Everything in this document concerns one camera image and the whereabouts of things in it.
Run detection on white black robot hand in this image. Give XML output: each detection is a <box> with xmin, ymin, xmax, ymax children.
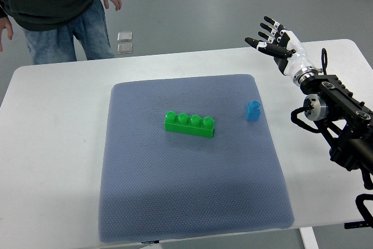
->
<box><xmin>245</xmin><ymin>16</ymin><xmax>317</xmax><ymax>86</ymax></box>

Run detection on blue toy block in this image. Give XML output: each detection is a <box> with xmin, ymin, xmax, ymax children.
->
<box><xmin>245</xmin><ymin>100</ymin><xmax>261</xmax><ymax>121</ymax></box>

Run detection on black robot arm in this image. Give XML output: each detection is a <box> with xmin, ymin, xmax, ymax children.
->
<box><xmin>291</xmin><ymin>75</ymin><xmax>372</xmax><ymax>190</ymax></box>

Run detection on green four-stud toy block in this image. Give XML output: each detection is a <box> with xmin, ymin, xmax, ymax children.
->
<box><xmin>164</xmin><ymin>111</ymin><xmax>215</xmax><ymax>138</ymax></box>

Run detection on lower metal floor plate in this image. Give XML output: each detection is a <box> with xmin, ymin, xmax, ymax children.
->
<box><xmin>117</xmin><ymin>43</ymin><xmax>133</xmax><ymax>54</ymax></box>

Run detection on metal floor plate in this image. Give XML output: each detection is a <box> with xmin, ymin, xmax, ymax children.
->
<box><xmin>117</xmin><ymin>31</ymin><xmax>132</xmax><ymax>42</ymax></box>
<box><xmin>117</xmin><ymin>43</ymin><xmax>133</xmax><ymax>54</ymax></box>

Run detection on upper metal floor plate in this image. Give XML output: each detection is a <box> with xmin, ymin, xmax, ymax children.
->
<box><xmin>117</xmin><ymin>31</ymin><xmax>132</xmax><ymax>42</ymax></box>

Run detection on black table control panel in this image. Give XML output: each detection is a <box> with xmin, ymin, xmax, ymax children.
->
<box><xmin>344</xmin><ymin>221</ymin><xmax>372</xmax><ymax>229</ymax></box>

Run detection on blue-grey textured mat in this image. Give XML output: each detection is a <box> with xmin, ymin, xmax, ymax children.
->
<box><xmin>98</xmin><ymin>74</ymin><xmax>294</xmax><ymax>243</ymax></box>

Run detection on white table leg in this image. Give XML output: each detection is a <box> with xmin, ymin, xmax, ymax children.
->
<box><xmin>299</xmin><ymin>227</ymin><xmax>319</xmax><ymax>249</ymax></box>

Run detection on person in dark hoodie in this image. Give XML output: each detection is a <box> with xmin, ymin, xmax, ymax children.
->
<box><xmin>1</xmin><ymin>0</ymin><xmax>122</xmax><ymax>65</ymax></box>

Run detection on black looped cable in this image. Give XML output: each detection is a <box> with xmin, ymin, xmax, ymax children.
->
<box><xmin>321</xmin><ymin>48</ymin><xmax>328</xmax><ymax>75</ymax></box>

